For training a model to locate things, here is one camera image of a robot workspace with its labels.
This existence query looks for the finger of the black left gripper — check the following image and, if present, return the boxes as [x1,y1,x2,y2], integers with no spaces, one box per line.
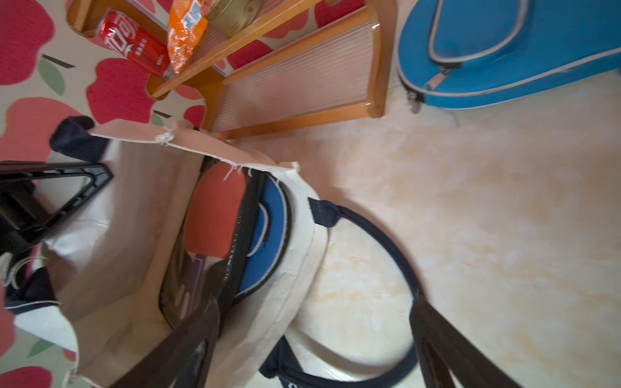
[1,161,113,254]

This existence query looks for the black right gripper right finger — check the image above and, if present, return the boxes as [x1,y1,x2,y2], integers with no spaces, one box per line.
[410,297,520,388]

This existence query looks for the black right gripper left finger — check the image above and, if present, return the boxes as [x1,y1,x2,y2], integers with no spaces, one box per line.
[113,297,220,387]

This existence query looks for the white canvas tote bag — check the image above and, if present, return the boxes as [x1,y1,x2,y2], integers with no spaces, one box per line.
[4,115,425,388]

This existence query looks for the clear case red paddles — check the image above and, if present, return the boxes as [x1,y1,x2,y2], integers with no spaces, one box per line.
[159,162,264,328]

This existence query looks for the light blue paddle case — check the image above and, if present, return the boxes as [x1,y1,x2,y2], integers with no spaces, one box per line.
[397,1,620,113]

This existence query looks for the dark blue paddle case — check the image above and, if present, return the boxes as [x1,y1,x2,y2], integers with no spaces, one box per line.
[233,175,292,305]

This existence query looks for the orange snack bag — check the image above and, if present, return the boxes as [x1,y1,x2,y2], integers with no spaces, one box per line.
[167,0,218,74]

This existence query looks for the red soda can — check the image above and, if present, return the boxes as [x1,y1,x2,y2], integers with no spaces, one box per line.
[91,8,172,77]

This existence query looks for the round gold red tin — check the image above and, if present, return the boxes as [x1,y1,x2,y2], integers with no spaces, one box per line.
[202,0,264,37]

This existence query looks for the wooden two-tier shelf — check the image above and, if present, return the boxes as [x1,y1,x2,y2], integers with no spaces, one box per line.
[65,0,399,142]

